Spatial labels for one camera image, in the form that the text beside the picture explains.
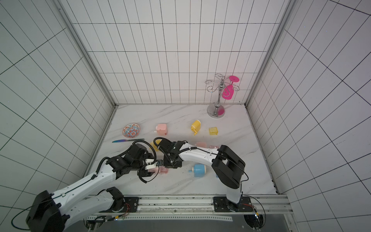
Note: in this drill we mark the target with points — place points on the iridescent pen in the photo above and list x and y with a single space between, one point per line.
127 140

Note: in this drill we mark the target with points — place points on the pink plastic wine glass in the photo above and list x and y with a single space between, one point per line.
231 88

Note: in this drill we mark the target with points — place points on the yellow tray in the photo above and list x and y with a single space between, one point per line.
213 131

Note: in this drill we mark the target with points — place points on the aluminium mounting rail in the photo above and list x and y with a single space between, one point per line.
187 207

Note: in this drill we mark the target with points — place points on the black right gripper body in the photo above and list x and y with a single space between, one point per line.
162 144

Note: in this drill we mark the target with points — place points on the pink sharpener row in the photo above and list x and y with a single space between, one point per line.
161 129
159 170

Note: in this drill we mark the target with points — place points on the pink sharpener right middle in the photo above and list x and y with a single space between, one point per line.
201 144

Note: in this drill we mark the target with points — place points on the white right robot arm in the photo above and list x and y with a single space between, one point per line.
227 165

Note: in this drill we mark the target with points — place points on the blue pencil sharpener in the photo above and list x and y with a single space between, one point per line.
198 170

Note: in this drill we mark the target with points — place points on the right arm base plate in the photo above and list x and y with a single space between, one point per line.
223 205

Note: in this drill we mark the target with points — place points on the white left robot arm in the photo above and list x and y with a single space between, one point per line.
55 212

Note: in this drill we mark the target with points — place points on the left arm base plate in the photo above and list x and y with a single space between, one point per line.
125 205

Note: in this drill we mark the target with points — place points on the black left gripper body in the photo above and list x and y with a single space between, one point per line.
141 172

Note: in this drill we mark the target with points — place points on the chrome glass rack stand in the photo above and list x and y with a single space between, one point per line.
215 87

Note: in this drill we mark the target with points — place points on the pink sharpener top row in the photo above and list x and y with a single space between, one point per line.
161 129

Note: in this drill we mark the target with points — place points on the pink sharpener bottom row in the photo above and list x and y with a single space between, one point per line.
159 170

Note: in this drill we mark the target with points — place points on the patterned ceramic bowl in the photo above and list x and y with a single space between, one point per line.
131 130

